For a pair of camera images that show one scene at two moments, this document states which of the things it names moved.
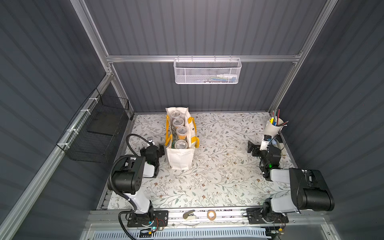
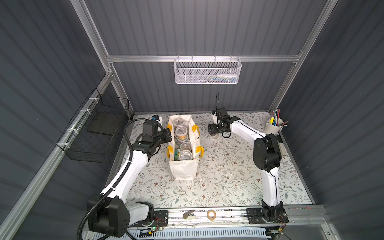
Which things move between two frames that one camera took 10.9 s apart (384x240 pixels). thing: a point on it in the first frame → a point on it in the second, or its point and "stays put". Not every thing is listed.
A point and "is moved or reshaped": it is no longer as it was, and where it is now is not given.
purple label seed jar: x=175 y=113 → x=178 y=121
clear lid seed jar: x=181 y=133 → x=185 y=145
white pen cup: x=273 y=126 stays put
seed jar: x=181 y=144 → x=185 y=155
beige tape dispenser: x=189 y=215 stays put
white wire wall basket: x=207 y=71 stays put
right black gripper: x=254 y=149 → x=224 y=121
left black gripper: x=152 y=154 → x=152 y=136
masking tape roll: x=211 y=214 stays put
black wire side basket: x=92 y=135 stays put
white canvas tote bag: x=181 y=158 is moved or reshaped
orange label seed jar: x=178 y=121 → x=181 y=132
